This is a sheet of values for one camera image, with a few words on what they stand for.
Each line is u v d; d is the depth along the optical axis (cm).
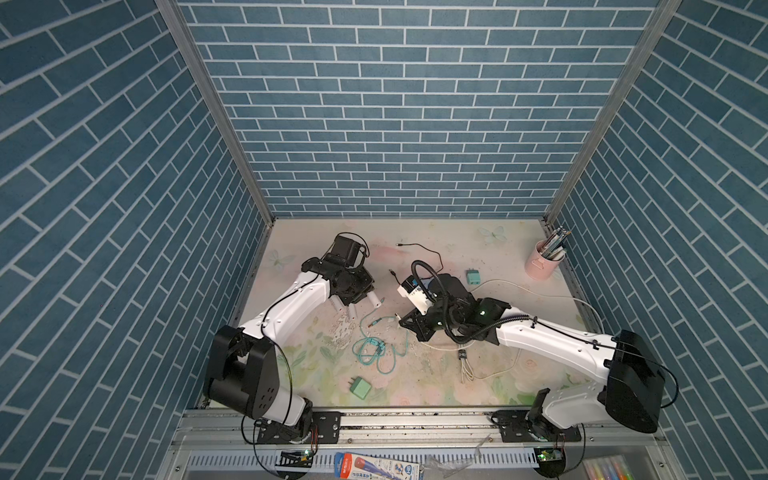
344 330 91
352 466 68
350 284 71
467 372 81
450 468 69
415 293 69
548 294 101
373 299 82
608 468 68
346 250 68
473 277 103
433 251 112
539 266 97
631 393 40
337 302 77
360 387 79
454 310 59
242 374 42
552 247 96
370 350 87
